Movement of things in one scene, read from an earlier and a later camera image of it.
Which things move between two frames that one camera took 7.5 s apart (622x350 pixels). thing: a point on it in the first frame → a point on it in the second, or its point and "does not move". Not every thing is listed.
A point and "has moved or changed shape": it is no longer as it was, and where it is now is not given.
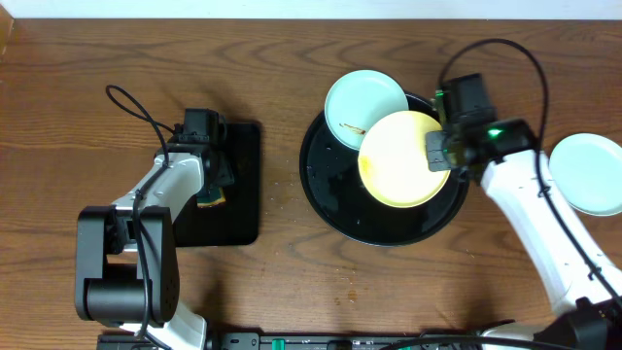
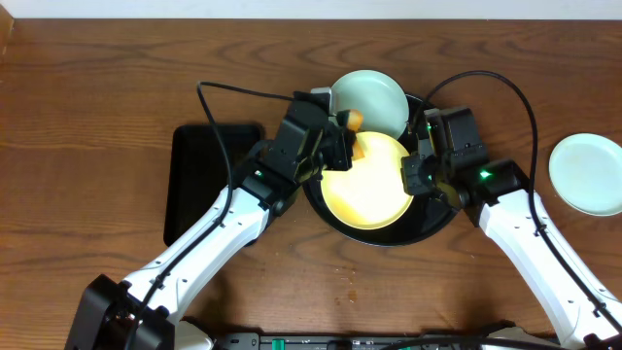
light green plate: x=586 y=169 does not move
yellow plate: x=393 y=160 has moved or changed shape
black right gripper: x=435 y=161 → x=414 y=183
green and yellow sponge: x=211 y=197 → x=355 y=123
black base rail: x=337 y=341 does not move
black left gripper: x=222 y=172 → x=337 y=147
